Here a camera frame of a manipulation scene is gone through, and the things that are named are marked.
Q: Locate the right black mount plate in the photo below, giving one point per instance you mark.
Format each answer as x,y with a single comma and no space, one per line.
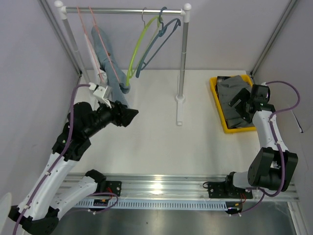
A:
224,190

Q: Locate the white skirt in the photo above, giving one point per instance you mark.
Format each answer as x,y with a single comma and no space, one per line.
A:
100,75

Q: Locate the pink wire hanger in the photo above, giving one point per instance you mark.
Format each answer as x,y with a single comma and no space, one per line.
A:
102,42
82,23

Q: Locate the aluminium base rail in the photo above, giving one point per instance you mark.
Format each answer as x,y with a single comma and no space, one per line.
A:
168,187

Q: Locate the perforated cable tray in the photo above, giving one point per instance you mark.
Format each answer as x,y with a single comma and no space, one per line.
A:
202,205

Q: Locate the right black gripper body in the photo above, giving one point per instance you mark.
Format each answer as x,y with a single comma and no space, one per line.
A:
241,110

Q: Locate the black mount plate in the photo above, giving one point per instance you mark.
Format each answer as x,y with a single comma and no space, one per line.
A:
224,190
113,187

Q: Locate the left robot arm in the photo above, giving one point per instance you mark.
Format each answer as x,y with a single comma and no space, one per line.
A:
40,212

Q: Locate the yellow plastic bin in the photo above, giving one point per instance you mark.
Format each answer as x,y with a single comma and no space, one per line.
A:
226,130

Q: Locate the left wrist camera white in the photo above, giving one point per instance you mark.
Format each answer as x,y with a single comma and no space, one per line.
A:
102,93

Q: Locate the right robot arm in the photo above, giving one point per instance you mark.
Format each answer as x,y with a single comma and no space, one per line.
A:
273,167

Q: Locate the lime green hanger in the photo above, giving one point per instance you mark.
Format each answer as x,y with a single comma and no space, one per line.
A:
131,68

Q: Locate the white clothes rack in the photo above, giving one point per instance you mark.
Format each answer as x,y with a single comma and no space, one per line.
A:
184,13

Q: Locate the left black mount plate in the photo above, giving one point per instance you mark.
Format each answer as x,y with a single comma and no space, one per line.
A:
113,187

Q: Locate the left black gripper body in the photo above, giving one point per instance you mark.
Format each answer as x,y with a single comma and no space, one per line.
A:
103,117

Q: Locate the grey folded garment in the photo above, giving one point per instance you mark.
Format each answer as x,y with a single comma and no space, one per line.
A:
227,87

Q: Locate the light blue denim garment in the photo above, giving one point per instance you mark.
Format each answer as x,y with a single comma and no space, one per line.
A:
118,89

